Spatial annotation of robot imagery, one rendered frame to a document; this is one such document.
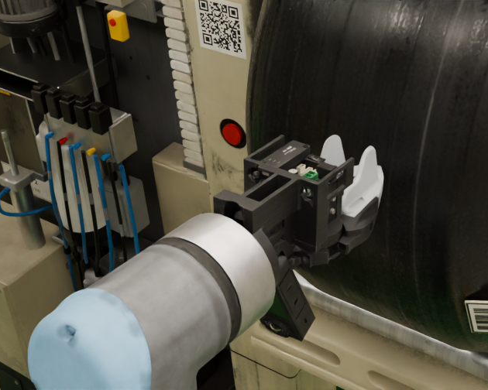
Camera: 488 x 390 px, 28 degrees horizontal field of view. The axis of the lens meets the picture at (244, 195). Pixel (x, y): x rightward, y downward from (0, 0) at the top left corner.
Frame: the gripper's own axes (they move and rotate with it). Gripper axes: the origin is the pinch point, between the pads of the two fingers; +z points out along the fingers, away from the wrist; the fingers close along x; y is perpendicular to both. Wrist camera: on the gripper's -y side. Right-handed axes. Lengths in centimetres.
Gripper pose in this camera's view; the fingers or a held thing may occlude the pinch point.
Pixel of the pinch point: (368, 180)
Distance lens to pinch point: 88.2
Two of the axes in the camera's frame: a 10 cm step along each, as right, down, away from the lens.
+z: 6.1, -4.1, 6.8
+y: -0.2, -8.6, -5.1
